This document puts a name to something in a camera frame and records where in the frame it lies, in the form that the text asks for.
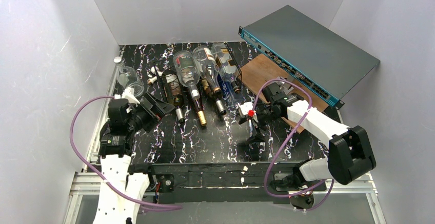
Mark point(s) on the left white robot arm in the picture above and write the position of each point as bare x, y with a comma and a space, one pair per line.
124, 185

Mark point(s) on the teal network switch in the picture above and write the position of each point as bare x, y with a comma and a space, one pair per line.
322, 61

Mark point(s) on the grey metal bracket stand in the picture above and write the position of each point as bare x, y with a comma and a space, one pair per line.
285, 85

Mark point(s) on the clear bottle brown neck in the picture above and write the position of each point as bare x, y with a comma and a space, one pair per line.
206, 65

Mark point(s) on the brown wooden board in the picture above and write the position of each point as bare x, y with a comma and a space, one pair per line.
261, 70

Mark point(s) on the dark wine bottle silver cap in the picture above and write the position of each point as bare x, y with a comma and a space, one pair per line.
174, 94

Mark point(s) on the clear bottle red label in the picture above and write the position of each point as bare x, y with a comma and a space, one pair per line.
128, 77

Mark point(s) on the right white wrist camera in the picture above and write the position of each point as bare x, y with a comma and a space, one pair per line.
246, 112

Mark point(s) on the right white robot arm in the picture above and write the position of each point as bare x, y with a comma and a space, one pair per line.
350, 154

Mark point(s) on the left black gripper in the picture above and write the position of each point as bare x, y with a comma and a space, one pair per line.
153, 105

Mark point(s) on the black wire wine rack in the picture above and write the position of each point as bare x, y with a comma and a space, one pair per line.
215, 66

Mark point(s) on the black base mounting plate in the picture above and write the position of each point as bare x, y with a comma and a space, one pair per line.
210, 182

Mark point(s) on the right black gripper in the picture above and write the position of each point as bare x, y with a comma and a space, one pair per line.
259, 119

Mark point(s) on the clear bottle dark label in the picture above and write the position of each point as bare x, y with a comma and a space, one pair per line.
187, 72

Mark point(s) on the blue label clear bottle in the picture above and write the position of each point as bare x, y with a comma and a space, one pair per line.
232, 93

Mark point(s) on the dark wine bottle gold cap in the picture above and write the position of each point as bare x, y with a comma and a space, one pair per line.
197, 105

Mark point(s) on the clear bottle gold label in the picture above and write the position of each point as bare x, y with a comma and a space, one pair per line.
228, 67

